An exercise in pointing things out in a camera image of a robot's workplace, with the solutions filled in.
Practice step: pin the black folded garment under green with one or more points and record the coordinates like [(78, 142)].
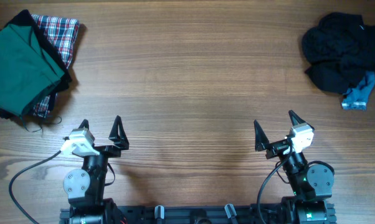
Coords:
[(61, 70)]

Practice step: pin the black shirt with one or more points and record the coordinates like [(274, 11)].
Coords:
[(340, 51)]

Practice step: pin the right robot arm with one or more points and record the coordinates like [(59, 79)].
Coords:
[(311, 182)]

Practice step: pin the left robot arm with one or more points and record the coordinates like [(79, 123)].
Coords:
[(85, 186)]

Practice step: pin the blue denim cloth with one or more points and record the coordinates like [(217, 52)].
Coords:
[(357, 98)]

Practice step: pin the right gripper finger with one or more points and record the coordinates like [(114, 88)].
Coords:
[(261, 140), (297, 122)]

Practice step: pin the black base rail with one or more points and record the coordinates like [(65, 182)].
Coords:
[(193, 214)]

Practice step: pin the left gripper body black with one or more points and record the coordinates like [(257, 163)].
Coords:
[(109, 151)]

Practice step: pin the green folded cloth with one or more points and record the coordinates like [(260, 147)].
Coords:
[(16, 68)]

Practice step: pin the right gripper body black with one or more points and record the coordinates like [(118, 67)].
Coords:
[(276, 149)]

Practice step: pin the plaid red blue shirt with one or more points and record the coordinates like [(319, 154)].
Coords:
[(62, 33)]

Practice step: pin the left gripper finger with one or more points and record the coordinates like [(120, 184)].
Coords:
[(117, 134), (84, 124)]

